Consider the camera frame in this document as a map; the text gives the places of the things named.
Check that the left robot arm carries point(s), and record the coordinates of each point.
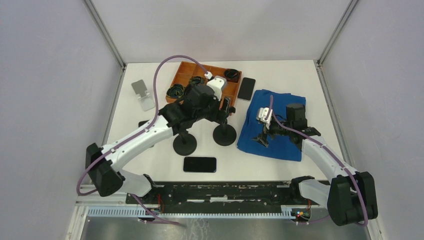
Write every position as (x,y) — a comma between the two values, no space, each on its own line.
(104,164)

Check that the black phone stand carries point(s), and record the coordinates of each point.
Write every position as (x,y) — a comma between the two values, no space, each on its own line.
(224,134)
(184,144)

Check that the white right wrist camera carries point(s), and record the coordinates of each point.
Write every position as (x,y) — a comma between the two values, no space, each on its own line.
(264,116)

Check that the aluminium frame post right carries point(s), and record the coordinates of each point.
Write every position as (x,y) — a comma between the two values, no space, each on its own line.
(337,31)

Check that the rolled tie back right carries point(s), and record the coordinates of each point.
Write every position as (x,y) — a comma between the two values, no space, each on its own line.
(232,75)

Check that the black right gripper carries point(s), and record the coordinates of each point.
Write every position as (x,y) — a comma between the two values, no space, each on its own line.
(261,138)

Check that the blue cloth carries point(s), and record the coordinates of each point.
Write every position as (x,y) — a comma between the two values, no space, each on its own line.
(279,148)

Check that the silver metal phone stand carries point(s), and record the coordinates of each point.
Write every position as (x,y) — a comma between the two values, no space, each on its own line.
(143,96)

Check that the aluminium frame post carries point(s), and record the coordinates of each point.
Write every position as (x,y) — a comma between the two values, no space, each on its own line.
(95,15)
(337,31)

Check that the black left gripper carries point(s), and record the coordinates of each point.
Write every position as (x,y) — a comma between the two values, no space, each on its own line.
(219,115)

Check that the aluminium frame post left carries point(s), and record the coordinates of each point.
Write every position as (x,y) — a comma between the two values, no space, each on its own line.
(95,15)

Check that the white toothed cable duct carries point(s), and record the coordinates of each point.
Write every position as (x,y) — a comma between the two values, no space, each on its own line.
(139,212)

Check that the black phone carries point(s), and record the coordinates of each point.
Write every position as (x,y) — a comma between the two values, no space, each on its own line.
(199,164)
(246,89)

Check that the wooden compartment tray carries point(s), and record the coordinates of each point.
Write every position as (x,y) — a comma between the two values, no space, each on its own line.
(187,70)

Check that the rolled tie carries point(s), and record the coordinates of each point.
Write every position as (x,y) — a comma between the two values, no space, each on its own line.
(232,75)
(196,80)
(176,91)

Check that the black phone under left arm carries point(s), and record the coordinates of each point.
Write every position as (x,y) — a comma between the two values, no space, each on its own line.
(141,123)

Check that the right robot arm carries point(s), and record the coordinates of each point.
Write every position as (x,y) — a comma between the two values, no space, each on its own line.
(350,197)

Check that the rolled tie centre top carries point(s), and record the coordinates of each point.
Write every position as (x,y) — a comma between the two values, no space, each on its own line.
(196,80)

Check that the rolled tie front left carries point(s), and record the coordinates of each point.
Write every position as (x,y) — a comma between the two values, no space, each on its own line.
(176,91)

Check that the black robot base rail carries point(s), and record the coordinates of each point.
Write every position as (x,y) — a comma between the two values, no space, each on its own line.
(223,197)

